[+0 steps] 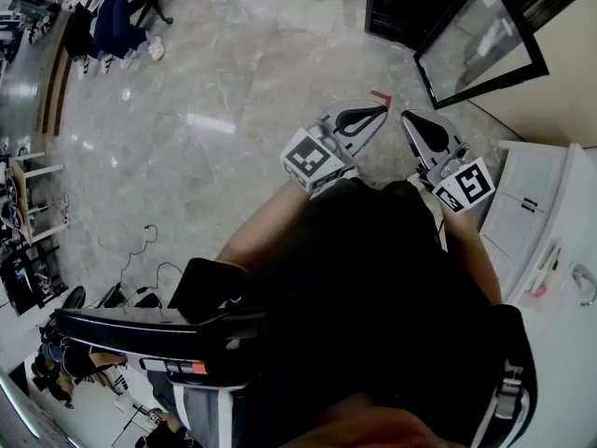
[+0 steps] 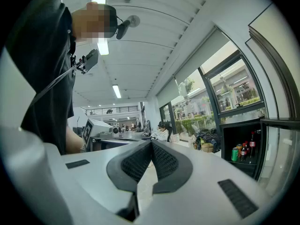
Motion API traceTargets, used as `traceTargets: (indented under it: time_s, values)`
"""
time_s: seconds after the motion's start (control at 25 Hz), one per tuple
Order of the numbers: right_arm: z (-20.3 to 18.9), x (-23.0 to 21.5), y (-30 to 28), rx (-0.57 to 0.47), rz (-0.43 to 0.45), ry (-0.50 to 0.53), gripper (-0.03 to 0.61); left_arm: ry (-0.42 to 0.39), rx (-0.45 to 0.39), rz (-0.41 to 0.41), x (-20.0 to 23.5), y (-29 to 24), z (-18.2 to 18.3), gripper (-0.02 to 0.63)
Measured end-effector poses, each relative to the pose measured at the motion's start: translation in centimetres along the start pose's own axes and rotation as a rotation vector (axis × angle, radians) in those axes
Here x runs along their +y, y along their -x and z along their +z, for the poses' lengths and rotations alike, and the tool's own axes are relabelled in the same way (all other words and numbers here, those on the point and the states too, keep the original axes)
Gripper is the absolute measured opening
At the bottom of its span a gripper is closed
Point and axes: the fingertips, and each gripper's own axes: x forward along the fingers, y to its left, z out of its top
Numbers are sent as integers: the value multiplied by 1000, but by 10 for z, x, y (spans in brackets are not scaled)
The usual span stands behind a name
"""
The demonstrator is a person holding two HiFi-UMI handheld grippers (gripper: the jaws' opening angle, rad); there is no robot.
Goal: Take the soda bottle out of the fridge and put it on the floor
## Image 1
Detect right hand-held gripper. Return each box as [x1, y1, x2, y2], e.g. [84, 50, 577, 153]
[400, 108, 495, 216]

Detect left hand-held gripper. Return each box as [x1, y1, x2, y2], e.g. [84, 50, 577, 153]
[279, 100, 390, 193]

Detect person's right forearm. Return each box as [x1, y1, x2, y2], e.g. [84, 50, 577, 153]
[441, 205, 504, 306]

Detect person's left forearm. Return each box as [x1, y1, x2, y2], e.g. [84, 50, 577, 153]
[215, 178, 327, 274]

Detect white cabinet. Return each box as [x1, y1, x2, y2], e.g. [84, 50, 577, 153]
[479, 138, 597, 448]

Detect person's black shirt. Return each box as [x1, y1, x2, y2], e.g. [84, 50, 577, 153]
[167, 177, 537, 448]

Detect chrome faucet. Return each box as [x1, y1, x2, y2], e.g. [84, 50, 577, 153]
[571, 263, 597, 308]

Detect person's face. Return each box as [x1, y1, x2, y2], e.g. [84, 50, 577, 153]
[279, 389, 467, 448]

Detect white-legged table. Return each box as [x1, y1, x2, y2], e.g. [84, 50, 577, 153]
[0, 149, 67, 247]

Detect black electronics cart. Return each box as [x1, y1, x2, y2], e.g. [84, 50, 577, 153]
[0, 244, 70, 317]

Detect thin black cable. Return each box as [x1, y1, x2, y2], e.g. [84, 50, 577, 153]
[118, 260, 188, 308]
[96, 223, 160, 298]

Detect grey and white shoulder strap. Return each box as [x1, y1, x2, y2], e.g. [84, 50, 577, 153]
[470, 359, 538, 448]

